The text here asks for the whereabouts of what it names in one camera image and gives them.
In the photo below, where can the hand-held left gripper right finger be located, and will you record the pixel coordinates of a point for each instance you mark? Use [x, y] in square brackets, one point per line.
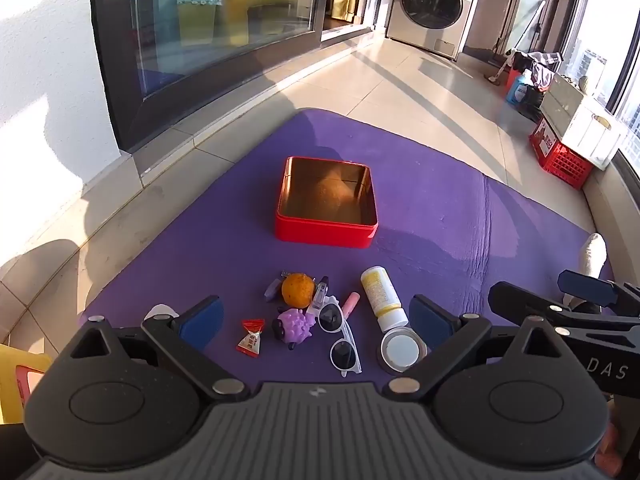
[430, 320]

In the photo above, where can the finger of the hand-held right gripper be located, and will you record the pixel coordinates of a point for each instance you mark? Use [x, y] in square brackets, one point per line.
[600, 294]
[540, 307]

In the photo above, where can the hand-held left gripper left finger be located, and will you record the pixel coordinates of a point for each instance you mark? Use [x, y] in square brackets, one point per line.
[202, 322]

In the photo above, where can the round tin with white lid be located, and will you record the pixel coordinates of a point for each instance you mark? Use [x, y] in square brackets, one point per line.
[402, 350]

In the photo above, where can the red candy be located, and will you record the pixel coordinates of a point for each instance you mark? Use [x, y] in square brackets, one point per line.
[251, 340]

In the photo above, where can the white yellow bottle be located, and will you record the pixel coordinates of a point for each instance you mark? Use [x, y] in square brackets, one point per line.
[381, 295]

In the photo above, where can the white sunglasses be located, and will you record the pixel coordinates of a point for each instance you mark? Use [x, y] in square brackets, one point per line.
[345, 356]

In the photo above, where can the orange fruit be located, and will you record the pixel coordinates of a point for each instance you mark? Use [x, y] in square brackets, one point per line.
[298, 290]

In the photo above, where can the red tin box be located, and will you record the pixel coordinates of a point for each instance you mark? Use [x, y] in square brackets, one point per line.
[320, 235]

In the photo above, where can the person's white socked foot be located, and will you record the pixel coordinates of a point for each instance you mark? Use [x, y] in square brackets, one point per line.
[592, 255]

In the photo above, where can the purple eraser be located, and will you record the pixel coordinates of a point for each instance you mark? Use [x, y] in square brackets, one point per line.
[273, 290]

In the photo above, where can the pink tube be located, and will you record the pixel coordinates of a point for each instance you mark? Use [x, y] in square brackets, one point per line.
[351, 304]

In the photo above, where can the purple mat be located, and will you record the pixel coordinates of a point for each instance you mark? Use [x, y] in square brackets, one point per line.
[425, 210]

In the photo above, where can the red plastic crate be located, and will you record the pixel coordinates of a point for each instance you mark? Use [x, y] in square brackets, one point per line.
[560, 160]

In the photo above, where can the white storage box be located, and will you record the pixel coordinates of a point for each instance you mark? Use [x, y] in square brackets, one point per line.
[580, 120]

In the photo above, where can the yellow stool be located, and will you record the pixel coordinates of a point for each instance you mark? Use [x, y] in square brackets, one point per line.
[15, 362]

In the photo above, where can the blue detergent bottle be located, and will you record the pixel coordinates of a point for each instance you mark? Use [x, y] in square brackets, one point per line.
[519, 91]

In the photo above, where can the pile of clothes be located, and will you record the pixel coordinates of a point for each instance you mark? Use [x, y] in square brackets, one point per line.
[537, 67]

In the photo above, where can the mop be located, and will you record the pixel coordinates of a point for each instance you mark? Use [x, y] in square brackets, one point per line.
[520, 40]

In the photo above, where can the glass sliding door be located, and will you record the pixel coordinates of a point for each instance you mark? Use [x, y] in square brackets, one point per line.
[210, 20]

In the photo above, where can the silver washing machine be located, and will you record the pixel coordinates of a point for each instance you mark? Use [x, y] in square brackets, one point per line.
[432, 5]

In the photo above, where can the window with dark frame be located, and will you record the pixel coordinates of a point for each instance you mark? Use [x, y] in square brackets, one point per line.
[607, 35]

